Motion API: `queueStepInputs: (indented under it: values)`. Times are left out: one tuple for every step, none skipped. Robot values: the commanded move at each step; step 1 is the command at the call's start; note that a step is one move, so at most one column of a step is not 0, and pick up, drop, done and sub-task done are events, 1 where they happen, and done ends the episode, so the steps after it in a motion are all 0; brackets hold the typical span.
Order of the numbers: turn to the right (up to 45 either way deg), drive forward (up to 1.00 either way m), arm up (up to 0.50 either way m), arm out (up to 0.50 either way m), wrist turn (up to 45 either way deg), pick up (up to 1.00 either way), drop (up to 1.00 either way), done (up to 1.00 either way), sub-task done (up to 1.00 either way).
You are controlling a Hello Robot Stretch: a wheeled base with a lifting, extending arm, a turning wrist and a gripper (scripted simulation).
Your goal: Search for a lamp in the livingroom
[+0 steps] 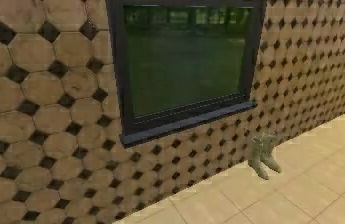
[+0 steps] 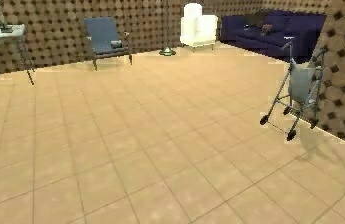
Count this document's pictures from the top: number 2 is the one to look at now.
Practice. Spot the green floor lamp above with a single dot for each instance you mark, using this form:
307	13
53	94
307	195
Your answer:
167	50

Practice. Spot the blue grey armchair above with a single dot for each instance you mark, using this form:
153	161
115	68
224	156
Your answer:
102	36

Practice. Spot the brown teddy bear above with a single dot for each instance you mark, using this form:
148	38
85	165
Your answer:
266	29

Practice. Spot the white armchair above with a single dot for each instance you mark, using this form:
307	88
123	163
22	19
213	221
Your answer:
197	28

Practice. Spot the small grey box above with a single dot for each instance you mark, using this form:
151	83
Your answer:
116	44

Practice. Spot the dark blue sofa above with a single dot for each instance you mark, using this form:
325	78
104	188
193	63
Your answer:
280	31

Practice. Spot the white top black-legged table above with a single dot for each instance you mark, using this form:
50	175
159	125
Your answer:
0	32

